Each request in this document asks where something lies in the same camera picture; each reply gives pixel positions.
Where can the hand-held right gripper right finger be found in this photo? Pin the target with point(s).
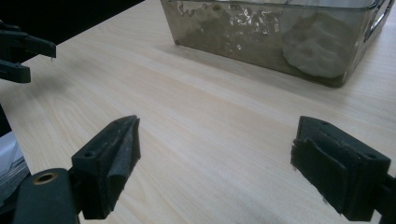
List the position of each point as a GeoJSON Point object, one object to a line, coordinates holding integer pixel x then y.
{"type": "Point", "coordinates": [339, 171]}

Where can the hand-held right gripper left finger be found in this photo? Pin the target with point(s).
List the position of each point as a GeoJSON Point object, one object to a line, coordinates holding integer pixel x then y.
{"type": "Point", "coordinates": [106, 161]}

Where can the white pump bottle blue cap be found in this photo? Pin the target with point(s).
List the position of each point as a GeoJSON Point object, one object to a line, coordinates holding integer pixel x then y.
{"type": "Point", "coordinates": [314, 46]}

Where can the clear brown plastic basket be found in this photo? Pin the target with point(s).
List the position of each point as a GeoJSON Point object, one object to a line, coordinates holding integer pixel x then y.
{"type": "Point", "coordinates": [236, 34]}

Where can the black curtain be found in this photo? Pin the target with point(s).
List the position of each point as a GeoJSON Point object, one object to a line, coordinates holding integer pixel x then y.
{"type": "Point", "coordinates": [77, 15]}

